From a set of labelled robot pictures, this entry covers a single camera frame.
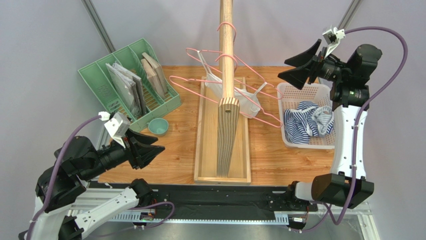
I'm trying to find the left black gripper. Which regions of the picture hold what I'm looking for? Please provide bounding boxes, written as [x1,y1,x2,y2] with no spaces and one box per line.
[81,126,167,180]

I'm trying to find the blue striped tank top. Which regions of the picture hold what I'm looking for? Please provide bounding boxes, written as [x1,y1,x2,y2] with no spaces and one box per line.
[283,101,334,145]

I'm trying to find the white tank top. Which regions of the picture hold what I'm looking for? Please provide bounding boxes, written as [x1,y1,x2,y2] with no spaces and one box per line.
[197,52,261,119]

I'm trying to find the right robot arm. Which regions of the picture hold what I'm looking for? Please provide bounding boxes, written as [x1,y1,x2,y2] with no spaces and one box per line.
[278,40,382,209]

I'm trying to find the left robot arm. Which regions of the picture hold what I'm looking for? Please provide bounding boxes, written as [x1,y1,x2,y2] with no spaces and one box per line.
[18,129,165,240]

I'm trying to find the small teal bowl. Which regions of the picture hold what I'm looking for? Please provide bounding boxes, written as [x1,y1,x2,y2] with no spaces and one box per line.
[148,118,169,136]

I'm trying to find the white plastic basket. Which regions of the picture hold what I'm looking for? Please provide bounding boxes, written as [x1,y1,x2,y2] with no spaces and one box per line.
[277,82,335,150]

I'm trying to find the green file organizer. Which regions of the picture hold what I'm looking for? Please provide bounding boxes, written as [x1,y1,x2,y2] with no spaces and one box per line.
[78,38,182,132]

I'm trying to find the grey plastic-wrapped booklets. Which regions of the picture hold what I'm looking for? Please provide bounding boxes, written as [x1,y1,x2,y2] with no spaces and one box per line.
[105,62,148,119]

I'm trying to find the brown notebooks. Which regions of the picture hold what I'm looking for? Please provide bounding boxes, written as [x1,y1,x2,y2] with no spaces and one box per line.
[140,52,168,100]

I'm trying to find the wooden clothes rack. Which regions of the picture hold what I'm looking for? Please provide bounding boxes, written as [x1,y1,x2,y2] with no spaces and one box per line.
[193,0,252,185]

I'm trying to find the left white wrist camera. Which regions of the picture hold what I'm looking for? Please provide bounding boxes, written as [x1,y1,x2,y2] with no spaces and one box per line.
[98,111,131,149]

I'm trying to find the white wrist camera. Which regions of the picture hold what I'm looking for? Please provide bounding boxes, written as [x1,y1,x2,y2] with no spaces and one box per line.
[322,27,346,58]
[98,111,131,149]

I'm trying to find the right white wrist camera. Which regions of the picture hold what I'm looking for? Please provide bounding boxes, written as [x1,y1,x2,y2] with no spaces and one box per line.
[322,27,346,58]

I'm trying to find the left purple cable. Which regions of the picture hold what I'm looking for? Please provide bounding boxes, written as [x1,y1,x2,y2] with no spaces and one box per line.
[23,114,104,240]

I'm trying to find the purple cable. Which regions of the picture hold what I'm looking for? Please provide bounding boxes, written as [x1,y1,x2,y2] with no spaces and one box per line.
[299,26,409,234]
[23,114,104,240]

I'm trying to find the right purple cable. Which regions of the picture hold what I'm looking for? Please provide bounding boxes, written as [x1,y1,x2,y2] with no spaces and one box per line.
[299,26,409,234]

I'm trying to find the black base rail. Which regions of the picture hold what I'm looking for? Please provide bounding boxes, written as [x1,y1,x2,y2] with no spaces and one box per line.
[112,184,327,229]

